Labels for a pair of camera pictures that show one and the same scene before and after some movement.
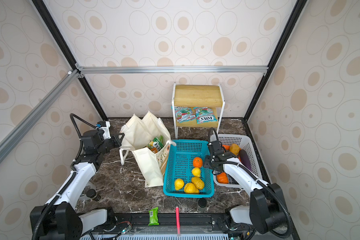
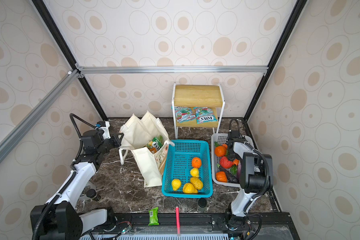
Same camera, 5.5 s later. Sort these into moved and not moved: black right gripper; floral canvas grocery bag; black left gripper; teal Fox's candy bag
Moved: black right gripper
Not moved: floral canvas grocery bag; teal Fox's candy bag; black left gripper
